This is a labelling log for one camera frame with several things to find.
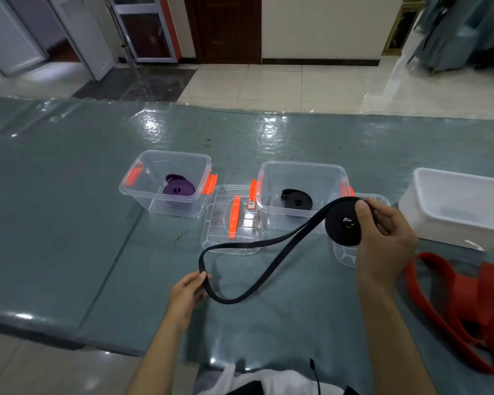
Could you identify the white framed glass door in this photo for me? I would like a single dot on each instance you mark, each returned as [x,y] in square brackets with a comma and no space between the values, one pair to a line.
[148,32]

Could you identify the white plastic box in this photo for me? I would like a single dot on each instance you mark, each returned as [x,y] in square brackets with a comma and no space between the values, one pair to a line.
[457,193]

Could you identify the purple resistance band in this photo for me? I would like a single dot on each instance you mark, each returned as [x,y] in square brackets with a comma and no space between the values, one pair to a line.
[179,189]

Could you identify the person's left hand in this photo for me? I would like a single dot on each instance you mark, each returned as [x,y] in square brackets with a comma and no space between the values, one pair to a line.
[185,300]

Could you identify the narrow black resistance band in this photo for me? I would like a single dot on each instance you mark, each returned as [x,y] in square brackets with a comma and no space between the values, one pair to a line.
[346,236]

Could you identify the clear plastic storage box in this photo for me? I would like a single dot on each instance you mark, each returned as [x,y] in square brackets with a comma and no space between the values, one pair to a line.
[148,168]
[296,172]

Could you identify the wide black resistance band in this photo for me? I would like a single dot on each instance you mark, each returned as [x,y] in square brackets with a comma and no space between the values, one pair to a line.
[298,200]

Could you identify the dark brown wooden door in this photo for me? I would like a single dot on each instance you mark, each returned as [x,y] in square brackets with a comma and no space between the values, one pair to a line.
[226,28]

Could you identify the person's right hand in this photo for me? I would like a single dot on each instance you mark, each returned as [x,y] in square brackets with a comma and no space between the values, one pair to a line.
[387,250]

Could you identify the person's right forearm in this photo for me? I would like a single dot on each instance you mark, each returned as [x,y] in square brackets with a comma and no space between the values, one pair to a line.
[395,345]

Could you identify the red resistance band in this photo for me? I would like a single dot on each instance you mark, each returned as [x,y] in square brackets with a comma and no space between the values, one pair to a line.
[465,304]

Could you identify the person's left forearm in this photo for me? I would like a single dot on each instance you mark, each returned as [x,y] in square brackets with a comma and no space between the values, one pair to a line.
[156,362]

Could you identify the teal felt table cover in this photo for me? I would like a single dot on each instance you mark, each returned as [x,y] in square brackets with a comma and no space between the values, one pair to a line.
[66,222]

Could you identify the clear lid orange handle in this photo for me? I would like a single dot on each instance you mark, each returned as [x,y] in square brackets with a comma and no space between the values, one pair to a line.
[343,255]
[214,238]

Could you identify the white open door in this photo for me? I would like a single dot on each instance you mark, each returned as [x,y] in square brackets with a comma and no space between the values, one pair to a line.
[12,41]

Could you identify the person's white shirt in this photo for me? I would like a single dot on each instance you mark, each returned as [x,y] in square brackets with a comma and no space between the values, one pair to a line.
[271,382]

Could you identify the narrow white door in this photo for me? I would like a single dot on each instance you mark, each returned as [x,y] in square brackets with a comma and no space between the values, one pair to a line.
[86,36]

